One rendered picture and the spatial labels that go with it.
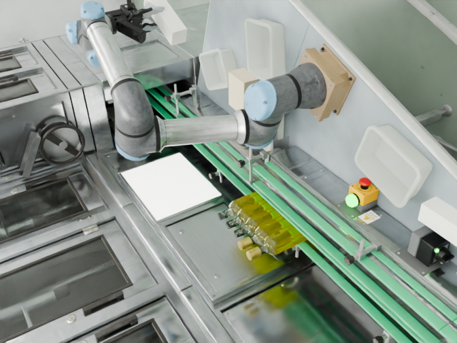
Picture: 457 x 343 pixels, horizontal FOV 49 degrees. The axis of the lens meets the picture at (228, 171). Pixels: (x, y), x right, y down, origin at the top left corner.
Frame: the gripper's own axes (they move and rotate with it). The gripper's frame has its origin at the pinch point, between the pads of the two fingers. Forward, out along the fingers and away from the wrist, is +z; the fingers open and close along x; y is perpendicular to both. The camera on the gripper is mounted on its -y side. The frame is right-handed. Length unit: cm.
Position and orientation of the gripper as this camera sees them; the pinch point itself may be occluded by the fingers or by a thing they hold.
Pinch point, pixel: (162, 17)
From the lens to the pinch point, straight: 200.8
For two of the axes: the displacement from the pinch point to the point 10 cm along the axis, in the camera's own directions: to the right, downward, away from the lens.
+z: 8.5, -3.3, 4.1
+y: -5.0, -7.6, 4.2
